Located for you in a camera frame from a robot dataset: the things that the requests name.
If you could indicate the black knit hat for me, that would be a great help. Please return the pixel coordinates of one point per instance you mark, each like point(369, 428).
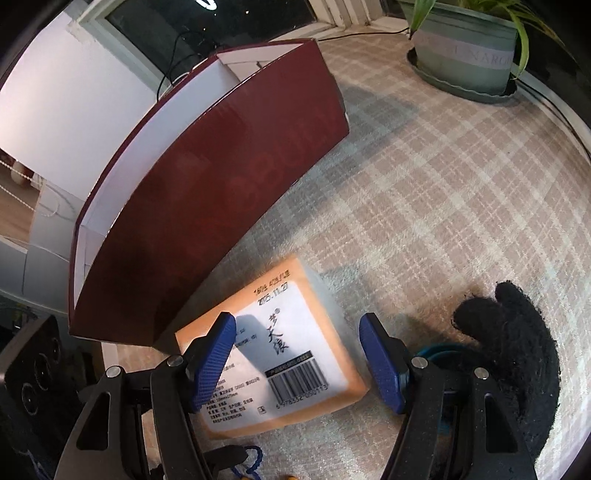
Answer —
point(513, 334)

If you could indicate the checked beige rug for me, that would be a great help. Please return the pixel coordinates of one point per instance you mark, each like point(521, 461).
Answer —
point(432, 199)

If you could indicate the potted spider plant grey pot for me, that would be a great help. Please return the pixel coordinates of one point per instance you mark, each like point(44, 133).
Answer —
point(475, 50)

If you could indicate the teal blue soft item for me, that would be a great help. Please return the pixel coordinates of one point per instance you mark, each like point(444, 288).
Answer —
point(455, 361)

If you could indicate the black camera device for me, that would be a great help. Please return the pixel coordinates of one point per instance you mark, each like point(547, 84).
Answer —
point(30, 365)

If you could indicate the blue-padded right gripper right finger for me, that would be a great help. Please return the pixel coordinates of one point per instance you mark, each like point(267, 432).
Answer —
point(486, 443)

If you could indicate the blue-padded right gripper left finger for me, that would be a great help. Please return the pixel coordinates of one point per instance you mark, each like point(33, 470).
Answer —
point(107, 439)

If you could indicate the dark red storage box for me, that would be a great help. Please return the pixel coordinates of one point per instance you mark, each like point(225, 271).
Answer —
point(206, 161)

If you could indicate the orange tissue pack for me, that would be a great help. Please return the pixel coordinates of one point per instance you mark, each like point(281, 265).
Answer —
point(295, 357)

